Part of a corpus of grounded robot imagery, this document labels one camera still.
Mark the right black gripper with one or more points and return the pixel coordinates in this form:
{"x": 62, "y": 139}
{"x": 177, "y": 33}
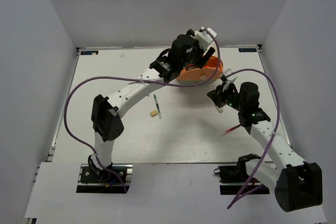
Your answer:
{"x": 218, "y": 95}

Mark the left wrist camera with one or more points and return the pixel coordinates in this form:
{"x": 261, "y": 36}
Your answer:
{"x": 203, "y": 36}

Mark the right blue table label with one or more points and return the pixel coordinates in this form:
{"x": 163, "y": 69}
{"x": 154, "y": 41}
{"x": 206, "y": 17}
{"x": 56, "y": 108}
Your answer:
{"x": 247, "y": 49}

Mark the orange top drawer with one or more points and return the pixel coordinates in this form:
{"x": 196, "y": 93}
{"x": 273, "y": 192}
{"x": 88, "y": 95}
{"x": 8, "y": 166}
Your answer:
{"x": 193, "y": 75}

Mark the red ink pen refill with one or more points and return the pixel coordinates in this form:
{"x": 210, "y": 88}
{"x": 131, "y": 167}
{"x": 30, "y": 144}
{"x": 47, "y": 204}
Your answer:
{"x": 230, "y": 130}

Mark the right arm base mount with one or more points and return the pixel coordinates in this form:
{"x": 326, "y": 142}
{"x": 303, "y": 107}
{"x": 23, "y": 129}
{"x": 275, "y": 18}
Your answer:
{"x": 230, "y": 182}

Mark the blue table label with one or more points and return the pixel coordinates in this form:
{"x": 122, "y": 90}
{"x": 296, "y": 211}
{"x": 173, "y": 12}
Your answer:
{"x": 247, "y": 49}
{"x": 89, "y": 52}

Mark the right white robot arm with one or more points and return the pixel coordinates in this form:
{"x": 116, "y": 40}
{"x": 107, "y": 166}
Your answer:
{"x": 296, "y": 183}

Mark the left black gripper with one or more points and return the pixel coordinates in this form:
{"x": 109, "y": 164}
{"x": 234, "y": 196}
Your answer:
{"x": 200, "y": 61}

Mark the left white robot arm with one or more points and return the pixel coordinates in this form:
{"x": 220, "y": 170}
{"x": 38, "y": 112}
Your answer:
{"x": 190, "y": 50}

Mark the green ink pen refill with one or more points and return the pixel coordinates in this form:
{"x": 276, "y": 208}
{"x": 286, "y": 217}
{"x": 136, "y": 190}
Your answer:
{"x": 157, "y": 107}

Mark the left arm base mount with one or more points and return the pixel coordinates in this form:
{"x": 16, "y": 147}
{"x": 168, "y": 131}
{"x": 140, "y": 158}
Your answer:
{"x": 89, "y": 183}

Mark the round beige drawer organizer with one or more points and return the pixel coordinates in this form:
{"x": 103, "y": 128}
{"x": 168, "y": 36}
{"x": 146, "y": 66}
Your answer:
{"x": 214, "y": 44}

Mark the grey-green bottom drawer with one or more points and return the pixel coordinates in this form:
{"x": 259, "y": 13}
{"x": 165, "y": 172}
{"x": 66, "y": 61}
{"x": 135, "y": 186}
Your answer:
{"x": 194, "y": 85}

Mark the grey eraser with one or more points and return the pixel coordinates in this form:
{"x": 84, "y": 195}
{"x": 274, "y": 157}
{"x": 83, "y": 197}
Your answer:
{"x": 220, "y": 110}

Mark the left blue table label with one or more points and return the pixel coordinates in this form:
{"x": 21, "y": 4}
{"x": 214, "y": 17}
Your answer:
{"x": 89, "y": 52}

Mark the tan eraser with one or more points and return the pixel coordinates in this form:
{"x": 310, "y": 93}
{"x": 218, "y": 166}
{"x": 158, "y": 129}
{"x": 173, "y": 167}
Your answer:
{"x": 153, "y": 113}

